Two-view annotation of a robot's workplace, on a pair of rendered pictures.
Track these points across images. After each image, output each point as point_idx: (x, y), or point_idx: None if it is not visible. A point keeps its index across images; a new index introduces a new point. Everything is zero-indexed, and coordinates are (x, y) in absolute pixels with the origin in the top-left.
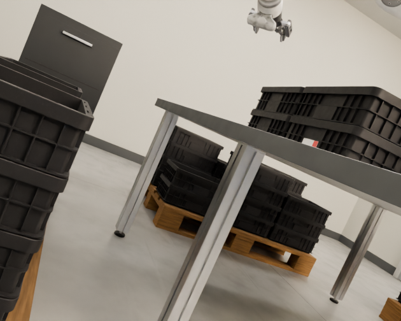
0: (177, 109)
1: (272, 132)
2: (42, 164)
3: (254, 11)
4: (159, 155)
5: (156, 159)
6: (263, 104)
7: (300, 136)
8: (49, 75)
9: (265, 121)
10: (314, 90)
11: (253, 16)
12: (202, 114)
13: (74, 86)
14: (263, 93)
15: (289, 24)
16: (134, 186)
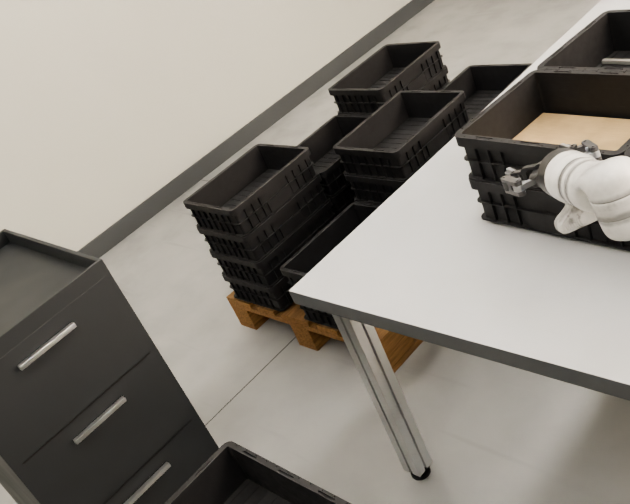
0: (435, 338)
1: (591, 227)
2: None
3: (525, 185)
4: (380, 352)
5: (382, 361)
6: (494, 169)
7: None
8: (185, 490)
9: (543, 204)
10: None
11: (570, 222)
12: (572, 372)
13: (224, 451)
14: (474, 149)
15: (600, 154)
16: (389, 417)
